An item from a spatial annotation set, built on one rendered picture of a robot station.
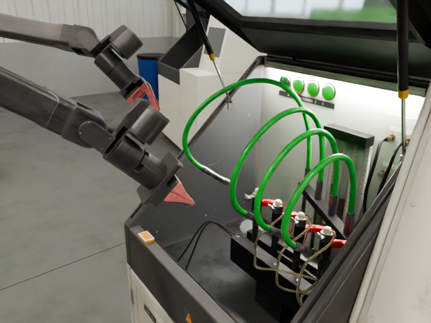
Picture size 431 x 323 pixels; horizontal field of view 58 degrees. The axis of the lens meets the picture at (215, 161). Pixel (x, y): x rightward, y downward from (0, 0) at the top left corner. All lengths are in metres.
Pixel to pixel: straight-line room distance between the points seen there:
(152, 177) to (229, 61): 3.27
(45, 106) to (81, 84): 7.06
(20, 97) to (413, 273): 0.75
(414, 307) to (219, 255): 0.68
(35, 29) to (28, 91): 0.49
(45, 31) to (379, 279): 0.98
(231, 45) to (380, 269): 3.26
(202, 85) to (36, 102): 3.24
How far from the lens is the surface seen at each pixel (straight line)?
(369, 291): 0.91
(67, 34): 1.09
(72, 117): 0.66
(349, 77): 1.12
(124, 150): 0.68
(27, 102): 0.66
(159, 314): 1.25
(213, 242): 1.40
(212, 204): 1.42
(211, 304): 0.98
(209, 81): 3.86
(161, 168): 0.71
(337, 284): 0.84
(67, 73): 7.61
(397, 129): 1.09
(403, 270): 0.86
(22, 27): 1.15
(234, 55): 3.94
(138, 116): 0.68
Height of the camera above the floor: 1.61
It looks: 22 degrees down
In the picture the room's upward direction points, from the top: 1 degrees clockwise
